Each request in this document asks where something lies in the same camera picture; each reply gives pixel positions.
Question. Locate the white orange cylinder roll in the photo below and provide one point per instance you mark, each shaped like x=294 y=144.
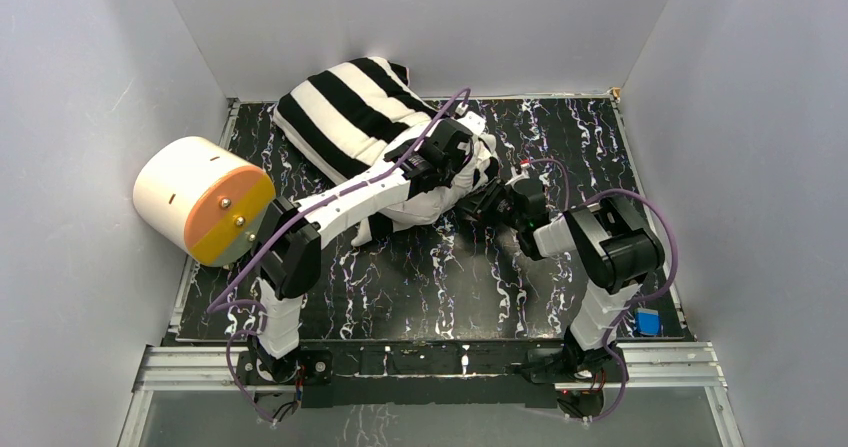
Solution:
x=206 y=200

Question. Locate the black white striped pillowcase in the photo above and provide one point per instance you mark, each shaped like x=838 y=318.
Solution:
x=346 y=118

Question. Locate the small blue object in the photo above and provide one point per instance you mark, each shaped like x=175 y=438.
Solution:
x=648 y=323

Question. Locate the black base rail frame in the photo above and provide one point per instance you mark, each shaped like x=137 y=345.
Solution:
x=533 y=374

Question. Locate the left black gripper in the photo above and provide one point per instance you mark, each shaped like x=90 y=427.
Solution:
x=468 y=148

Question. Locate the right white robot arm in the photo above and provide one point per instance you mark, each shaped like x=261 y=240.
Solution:
x=615 y=244

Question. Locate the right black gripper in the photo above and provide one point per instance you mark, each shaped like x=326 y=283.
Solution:
x=476 y=203

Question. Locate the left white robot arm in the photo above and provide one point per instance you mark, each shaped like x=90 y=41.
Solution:
x=287 y=258

